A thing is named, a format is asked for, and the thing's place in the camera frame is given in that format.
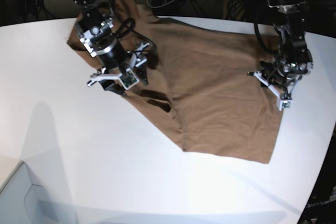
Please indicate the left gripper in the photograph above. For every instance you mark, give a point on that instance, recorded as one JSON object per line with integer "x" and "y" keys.
{"x": 282, "y": 89}

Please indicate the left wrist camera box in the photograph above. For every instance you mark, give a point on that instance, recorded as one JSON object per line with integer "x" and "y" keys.
{"x": 283, "y": 102}

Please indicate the white bin at corner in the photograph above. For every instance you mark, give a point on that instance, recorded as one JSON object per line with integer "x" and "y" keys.
{"x": 21, "y": 200}

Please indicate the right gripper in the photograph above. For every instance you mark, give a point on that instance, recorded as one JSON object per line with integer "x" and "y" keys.
{"x": 117, "y": 62}

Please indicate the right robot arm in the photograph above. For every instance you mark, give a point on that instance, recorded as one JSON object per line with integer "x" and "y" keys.
{"x": 100, "y": 29}

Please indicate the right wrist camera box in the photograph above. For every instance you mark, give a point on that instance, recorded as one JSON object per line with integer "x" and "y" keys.
{"x": 129, "y": 79}

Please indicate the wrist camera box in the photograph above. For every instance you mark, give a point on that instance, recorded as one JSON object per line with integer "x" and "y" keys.
{"x": 283, "y": 102}
{"x": 129, "y": 79}

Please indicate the brown t-shirt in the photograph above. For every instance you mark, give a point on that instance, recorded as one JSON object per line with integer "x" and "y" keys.
{"x": 198, "y": 93}

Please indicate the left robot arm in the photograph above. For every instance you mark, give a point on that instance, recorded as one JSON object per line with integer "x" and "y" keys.
{"x": 292, "y": 59}

